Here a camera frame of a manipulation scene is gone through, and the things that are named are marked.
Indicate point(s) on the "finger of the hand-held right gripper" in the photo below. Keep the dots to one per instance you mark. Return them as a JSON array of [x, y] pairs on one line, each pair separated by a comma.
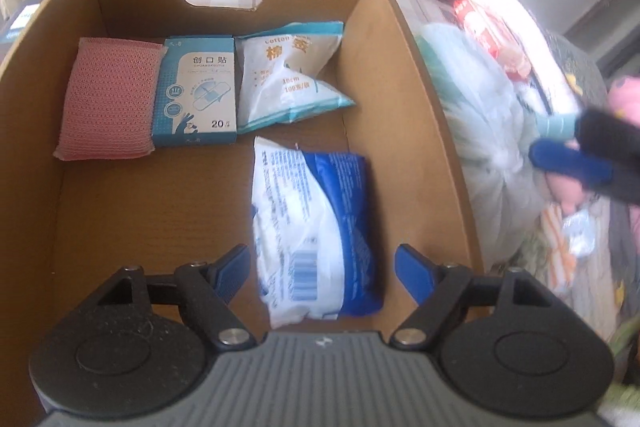
[[570, 162], [610, 132]]

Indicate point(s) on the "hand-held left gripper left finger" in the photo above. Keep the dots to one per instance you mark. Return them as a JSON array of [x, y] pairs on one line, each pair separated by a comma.
[[231, 274]]

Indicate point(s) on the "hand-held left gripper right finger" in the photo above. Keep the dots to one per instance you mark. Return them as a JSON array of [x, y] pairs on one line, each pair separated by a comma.
[[412, 274]]

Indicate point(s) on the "teal checked cloth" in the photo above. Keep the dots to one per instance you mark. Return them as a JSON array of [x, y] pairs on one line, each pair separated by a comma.
[[555, 127]]

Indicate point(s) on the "orange striped cloth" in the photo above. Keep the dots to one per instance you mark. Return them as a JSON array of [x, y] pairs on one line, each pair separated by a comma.
[[560, 257]]

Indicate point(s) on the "blue white soft packet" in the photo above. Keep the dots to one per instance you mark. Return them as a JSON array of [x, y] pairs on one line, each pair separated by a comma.
[[320, 232]]

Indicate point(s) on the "cardboard box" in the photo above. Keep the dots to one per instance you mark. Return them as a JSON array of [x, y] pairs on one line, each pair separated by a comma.
[[400, 107]]

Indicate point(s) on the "blue band-aid box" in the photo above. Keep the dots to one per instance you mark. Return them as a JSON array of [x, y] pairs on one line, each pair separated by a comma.
[[195, 97]]

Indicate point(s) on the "cotton swab bag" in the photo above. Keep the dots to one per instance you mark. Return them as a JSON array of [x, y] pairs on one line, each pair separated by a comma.
[[280, 77]]

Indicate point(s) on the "pink mesh sponge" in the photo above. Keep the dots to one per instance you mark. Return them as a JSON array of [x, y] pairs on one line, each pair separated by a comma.
[[110, 97]]

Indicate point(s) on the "pink yellow-patched pillow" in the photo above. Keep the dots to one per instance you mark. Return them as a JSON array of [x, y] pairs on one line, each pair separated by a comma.
[[625, 99]]

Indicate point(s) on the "grey floral blanket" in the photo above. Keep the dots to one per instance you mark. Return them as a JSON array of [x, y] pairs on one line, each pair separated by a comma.
[[585, 62]]

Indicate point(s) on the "large knotted white plastic bag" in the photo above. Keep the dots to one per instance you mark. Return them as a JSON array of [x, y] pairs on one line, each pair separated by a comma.
[[490, 147]]

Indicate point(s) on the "red wet wipes pack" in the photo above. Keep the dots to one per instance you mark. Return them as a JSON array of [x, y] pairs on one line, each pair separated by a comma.
[[487, 37]]

